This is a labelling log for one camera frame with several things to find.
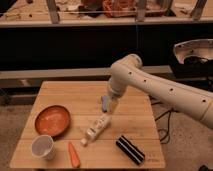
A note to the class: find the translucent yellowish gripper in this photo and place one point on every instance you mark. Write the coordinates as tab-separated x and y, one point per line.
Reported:
112	104

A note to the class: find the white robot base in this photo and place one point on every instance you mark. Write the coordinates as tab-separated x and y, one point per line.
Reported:
202	48

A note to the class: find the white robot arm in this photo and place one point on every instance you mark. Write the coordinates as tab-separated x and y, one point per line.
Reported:
196	103

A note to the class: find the blue sponge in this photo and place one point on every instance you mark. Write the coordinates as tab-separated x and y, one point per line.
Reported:
104	101

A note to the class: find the white plastic bottle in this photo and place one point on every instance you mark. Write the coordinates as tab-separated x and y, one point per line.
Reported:
96	129

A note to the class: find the wooden table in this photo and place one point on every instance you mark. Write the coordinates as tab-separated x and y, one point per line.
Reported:
133	118

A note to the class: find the black striped rectangular box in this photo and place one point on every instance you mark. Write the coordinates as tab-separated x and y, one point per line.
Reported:
136	155

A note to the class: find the orange round plate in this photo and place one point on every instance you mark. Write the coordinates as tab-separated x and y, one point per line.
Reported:
52	121

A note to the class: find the orange carrot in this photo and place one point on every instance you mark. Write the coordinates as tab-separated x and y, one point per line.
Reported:
73	156

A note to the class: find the white paper cup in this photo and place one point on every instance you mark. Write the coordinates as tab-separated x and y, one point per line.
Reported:
43	147

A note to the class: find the orange crate in background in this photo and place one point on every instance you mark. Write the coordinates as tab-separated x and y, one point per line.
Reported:
119	8

